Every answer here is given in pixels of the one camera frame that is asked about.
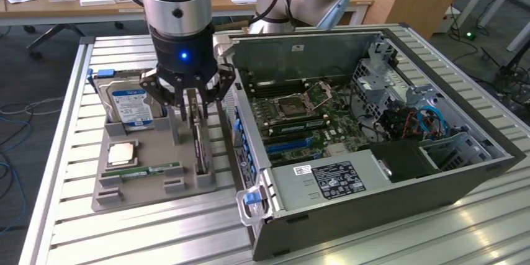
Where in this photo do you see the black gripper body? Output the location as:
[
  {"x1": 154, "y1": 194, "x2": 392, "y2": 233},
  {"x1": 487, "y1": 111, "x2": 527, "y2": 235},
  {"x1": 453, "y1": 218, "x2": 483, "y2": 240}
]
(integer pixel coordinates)
[{"x1": 148, "y1": 24, "x2": 218, "y2": 92}]

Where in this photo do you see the black graphics card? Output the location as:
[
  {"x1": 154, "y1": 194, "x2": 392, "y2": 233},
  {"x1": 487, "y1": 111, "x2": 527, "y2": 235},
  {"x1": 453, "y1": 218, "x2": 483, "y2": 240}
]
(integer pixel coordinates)
[{"x1": 186, "y1": 89, "x2": 210, "y2": 176}]

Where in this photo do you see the hard disk with blue rails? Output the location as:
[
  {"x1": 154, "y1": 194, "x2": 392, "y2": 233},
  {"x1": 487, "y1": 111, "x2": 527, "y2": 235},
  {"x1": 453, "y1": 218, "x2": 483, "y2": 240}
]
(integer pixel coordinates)
[{"x1": 85, "y1": 65, "x2": 161, "y2": 132}]

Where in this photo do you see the CPU socket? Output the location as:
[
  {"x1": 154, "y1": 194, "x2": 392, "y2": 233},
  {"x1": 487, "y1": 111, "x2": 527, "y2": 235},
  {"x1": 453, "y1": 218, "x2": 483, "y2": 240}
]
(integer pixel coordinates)
[{"x1": 276, "y1": 94, "x2": 309, "y2": 120}]

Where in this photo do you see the grey parts rack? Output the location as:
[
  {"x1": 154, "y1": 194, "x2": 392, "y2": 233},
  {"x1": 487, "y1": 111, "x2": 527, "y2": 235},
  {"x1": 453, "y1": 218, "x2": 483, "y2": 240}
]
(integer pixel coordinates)
[{"x1": 89, "y1": 86, "x2": 218, "y2": 213}]

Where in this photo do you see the silver CPU chip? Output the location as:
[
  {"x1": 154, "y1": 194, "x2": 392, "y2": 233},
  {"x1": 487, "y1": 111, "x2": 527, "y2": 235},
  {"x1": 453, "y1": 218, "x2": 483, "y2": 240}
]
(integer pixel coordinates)
[{"x1": 105, "y1": 143, "x2": 137, "y2": 166}]

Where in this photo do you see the RAM stick with white label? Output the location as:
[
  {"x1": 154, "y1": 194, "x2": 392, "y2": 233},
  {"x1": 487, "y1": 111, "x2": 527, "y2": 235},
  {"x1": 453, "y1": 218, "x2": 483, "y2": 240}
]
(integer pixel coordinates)
[{"x1": 270, "y1": 118, "x2": 325, "y2": 134}]

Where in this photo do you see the open socket cover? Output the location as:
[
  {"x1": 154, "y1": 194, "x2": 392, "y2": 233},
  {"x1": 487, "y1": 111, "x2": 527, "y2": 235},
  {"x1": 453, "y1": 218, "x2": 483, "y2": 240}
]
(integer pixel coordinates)
[{"x1": 304, "y1": 81, "x2": 334, "y2": 109}]

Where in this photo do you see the blue expansion slot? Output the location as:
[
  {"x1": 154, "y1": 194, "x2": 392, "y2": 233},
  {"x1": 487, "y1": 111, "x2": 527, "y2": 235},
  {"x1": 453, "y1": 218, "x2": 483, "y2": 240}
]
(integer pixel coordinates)
[{"x1": 262, "y1": 136, "x2": 313, "y2": 154}]

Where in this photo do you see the green RAM stick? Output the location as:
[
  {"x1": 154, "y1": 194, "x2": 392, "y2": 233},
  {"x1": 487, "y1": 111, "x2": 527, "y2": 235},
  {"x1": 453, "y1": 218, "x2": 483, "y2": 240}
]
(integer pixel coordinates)
[{"x1": 101, "y1": 161, "x2": 181, "y2": 181}]

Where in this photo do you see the green motherboard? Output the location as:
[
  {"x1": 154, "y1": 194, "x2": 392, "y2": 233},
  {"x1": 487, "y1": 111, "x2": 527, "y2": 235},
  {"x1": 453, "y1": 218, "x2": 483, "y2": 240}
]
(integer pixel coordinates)
[{"x1": 241, "y1": 72, "x2": 360, "y2": 166}]

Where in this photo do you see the black office chair base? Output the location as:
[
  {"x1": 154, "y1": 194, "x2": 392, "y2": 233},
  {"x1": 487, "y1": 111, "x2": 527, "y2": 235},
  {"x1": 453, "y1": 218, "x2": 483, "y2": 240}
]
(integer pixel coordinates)
[{"x1": 23, "y1": 22, "x2": 125, "y2": 58}]

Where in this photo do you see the metal drive cage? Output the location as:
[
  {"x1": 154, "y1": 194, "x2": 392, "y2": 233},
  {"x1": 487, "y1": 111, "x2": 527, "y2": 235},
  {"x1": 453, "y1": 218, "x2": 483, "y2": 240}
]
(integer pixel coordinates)
[{"x1": 351, "y1": 34, "x2": 415, "y2": 114}]

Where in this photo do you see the grey power supply unit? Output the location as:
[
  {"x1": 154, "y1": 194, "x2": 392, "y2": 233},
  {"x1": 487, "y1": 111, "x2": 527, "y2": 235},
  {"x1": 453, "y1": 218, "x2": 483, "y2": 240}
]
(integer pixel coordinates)
[{"x1": 260, "y1": 149, "x2": 392, "y2": 212}]

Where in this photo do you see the open grey PC case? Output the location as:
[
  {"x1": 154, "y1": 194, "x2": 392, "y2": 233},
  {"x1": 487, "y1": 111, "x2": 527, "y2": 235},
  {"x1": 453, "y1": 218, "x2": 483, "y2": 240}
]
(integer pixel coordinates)
[{"x1": 210, "y1": 27, "x2": 527, "y2": 262}]

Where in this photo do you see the silver disk bay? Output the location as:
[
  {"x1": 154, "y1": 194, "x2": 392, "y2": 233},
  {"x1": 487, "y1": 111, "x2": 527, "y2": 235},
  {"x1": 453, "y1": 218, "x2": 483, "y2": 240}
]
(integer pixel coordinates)
[{"x1": 417, "y1": 131, "x2": 504, "y2": 171}]

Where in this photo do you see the black equipment stand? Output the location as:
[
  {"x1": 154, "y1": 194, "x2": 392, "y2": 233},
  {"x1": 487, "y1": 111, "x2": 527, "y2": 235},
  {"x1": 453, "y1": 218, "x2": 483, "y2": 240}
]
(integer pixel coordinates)
[{"x1": 496, "y1": 29, "x2": 530, "y2": 76}]

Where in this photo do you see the grey floor cable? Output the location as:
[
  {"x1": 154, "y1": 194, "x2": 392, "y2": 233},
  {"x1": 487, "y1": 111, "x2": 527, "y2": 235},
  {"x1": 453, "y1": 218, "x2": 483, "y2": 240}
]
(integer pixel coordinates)
[{"x1": 0, "y1": 97, "x2": 62, "y2": 115}]

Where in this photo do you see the blue floor cable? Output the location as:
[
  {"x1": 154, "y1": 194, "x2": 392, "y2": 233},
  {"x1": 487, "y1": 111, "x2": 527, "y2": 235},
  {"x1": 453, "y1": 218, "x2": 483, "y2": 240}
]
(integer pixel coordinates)
[{"x1": 0, "y1": 115, "x2": 31, "y2": 235}]

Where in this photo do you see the blue wire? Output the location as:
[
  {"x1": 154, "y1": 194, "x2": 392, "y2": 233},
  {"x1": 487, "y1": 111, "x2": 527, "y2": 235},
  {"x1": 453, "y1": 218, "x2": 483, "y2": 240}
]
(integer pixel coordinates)
[{"x1": 415, "y1": 106, "x2": 449, "y2": 138}]

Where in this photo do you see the white table frame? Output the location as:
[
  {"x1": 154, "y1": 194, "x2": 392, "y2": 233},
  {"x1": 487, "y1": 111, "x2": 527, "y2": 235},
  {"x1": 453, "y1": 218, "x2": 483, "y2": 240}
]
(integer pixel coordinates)
[{"x1": 455, "y1": 0, "x2": 530, "y2": 52}]

